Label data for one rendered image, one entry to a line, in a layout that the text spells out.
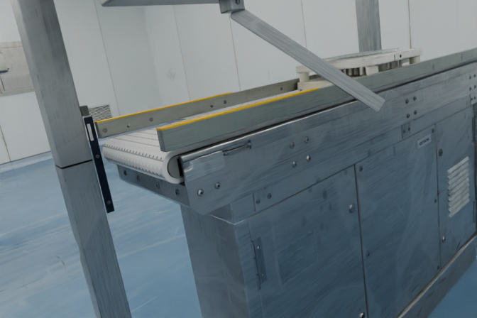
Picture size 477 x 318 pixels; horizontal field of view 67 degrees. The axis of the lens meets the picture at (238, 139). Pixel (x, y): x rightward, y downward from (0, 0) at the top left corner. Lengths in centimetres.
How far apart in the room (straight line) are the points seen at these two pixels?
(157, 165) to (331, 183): 45
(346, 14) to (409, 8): 65
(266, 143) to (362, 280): 55
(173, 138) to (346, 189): 51
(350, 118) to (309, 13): 375
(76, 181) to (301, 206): 46
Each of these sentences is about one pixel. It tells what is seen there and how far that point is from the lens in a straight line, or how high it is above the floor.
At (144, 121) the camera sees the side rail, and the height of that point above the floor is 85.
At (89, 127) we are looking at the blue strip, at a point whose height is 86.
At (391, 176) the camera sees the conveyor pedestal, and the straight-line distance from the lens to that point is 108.
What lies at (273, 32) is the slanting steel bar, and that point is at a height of 98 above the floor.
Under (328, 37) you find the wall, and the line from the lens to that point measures 439.
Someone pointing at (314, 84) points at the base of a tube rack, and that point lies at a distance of 102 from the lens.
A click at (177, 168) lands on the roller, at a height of 80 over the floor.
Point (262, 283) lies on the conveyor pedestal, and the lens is 76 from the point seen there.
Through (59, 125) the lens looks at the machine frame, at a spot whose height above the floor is 87.
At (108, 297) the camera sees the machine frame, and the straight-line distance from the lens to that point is 87.
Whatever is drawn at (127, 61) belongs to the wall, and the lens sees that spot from 644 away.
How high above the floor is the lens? 94
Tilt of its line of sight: 12 degrees down
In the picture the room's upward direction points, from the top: 9 degrees counter-clockwise
